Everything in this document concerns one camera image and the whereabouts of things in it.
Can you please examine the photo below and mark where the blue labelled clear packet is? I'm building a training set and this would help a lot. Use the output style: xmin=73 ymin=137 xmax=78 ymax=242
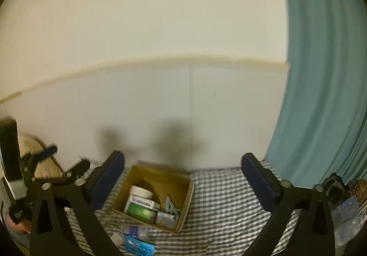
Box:
xmin=123 ymin=225 xmax=157 ymax=256

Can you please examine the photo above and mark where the grey checked cloth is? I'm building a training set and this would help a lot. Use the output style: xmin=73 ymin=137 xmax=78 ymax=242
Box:
xmin=64 ymin=160 xmax=302 ymax=256

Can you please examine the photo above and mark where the small white box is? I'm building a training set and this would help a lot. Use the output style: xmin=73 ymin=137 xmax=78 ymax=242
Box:
xmin=155 ymin=211 xmax=179 ymax=229

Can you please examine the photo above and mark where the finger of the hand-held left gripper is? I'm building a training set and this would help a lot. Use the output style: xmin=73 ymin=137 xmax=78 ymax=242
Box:
xmin=64 ymin=160 xmax=92 ymax=180
xmin=19 ymin=145 xmax=58 ymax=179

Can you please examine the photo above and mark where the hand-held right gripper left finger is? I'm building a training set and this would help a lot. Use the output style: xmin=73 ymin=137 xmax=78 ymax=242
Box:
xmin=29 ymin=150 xmax=127 ymax=256

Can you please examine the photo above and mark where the clear plastic bag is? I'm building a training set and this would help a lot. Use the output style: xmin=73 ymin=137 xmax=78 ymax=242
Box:
xmin=333 ymin=211 xmax=367 ymax=248

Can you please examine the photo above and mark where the blue blister pack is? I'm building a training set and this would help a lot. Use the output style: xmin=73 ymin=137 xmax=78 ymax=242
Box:
xmin=330 ymin=197 xmax=362 ymax=222

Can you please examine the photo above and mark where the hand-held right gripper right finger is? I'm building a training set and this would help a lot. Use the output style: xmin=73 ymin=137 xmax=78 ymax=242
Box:
xmin=241 ymin=153 xmax=336 ymax=256

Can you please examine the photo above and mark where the cardboard box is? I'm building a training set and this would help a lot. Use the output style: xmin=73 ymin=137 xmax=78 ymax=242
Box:
xmin=112 ymin=165 xmax=195 ymax=233

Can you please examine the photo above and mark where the white bottle with green label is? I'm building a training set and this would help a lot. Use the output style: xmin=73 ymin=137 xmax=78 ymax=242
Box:
xmin=124 ymin=185 xmax=161 ymax=220

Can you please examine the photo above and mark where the small black object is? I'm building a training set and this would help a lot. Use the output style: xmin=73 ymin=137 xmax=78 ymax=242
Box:
xmin=323 ymin=173 xmax=349 ymax=204

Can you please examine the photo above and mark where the person's left hand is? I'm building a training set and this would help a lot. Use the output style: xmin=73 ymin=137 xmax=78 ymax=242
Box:
xmin=6 ymin=214 xmax=33 ymax=235

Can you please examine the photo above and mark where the brown dotted object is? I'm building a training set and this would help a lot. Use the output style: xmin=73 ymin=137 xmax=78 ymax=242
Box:
xmin=348 ymin=178 xmax=367 ymax=203

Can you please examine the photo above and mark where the beige rounded object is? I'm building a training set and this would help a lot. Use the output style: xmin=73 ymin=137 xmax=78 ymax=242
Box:
xmin=17 ymin=135 xmax=65 ymax=180

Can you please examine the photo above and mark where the grey triangular item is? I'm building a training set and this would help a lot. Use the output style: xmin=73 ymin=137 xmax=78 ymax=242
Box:
xmin=164 ymin=195 xmax=182 ymax=215

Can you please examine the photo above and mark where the teal curtain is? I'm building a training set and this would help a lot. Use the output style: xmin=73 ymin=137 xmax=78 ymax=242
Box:
xmin=262 ymin=0 xmax=367 ymax=186

